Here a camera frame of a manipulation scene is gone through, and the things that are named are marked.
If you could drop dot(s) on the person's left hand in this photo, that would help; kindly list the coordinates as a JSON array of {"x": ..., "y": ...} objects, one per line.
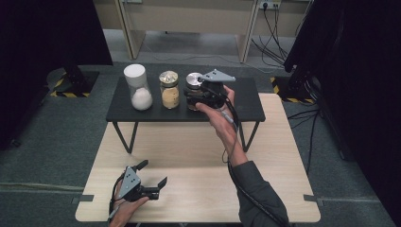
[{"x": 124, "y": 211}]

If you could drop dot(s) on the black curtain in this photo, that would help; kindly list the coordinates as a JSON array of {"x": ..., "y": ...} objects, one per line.
[
  {"x": 38, "y": 47},
  {"x": 362, "y": 78}
]

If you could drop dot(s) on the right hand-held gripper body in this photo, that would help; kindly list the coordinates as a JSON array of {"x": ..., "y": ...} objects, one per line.
[{"x": 214, "y": 94}]

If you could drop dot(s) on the silver-lid seasoning jar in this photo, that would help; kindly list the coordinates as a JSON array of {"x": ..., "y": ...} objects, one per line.
[{"x": 193, "y": 79}]

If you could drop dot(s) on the white-lid jar of white powder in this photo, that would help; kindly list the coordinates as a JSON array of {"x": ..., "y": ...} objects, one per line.
[{"x": 138, "y": 91}]

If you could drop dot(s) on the grey floor tape strip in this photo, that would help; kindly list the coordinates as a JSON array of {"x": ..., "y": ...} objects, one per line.
[{"x": 41, "y": 187}]

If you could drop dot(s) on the beige desk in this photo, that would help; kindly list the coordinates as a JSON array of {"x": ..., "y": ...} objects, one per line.
[{"x": 189, "y": 15}]

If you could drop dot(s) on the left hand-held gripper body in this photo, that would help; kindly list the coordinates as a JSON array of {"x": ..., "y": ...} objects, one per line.
[{"x": 134, "y": 189}]

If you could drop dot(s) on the black desktop shelf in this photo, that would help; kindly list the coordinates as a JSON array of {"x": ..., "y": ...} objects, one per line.
[{"x": 246, "y": 104}]

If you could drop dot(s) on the white power strip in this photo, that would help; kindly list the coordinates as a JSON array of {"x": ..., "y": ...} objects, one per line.
[{"x": 269, "y": 4}]

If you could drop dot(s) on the grey tape piece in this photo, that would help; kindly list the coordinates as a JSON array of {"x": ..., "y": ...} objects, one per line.
[
  {"x": 310, "y": 198},
  {"x": 83, "y": 198}
]

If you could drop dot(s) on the gold-lid jar of yellow powder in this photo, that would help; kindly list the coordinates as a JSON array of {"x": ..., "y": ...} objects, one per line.
[{"x": 169, "y": 94}]

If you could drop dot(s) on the person's right hand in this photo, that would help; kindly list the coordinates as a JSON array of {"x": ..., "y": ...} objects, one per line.
[{"x": 223, "y": 126}]

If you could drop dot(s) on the striped black stand base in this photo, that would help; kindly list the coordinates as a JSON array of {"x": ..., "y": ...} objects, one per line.
[
  {"x": 285, "y": 90},
  {"x": 85, "y": 83}
]

